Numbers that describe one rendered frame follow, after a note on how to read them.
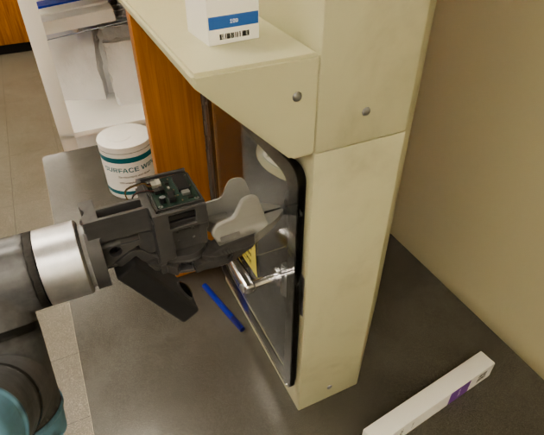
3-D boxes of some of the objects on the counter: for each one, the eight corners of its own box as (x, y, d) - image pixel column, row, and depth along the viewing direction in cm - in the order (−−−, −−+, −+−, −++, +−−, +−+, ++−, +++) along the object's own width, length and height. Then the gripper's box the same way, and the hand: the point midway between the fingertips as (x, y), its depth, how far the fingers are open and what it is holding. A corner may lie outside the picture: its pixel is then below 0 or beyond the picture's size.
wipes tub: (152, 167, 132) (143, 118, 123) (165, 192, 123) (156, 141, 114) (104, 179, 128) (91, 129, 119) (114, 204, 119) (101, 153, 109)
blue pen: (206, 286, 97) (205, 281, 96) (245, 330, 88) (244, 326, 87) (202, 288, 96) (201, 284, 96) (240, 333, 88) (239, 329, 87)
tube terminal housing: (329, 244, 107) (375, -218, 59) (423, 354, 84) (623, -257, 36) (224, 279, 98) (180, -229, 51) (299, 412, 75) (344, -288, 28)
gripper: (84, 243, 41) (302, 183, 48) (70, 188, 47) (264, 142, 54) (105, 310, 46) (300, 247, 53) (90, 253, 52) (265, 204, 60)
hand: (272, 217), depth 55 cm, fingers closed
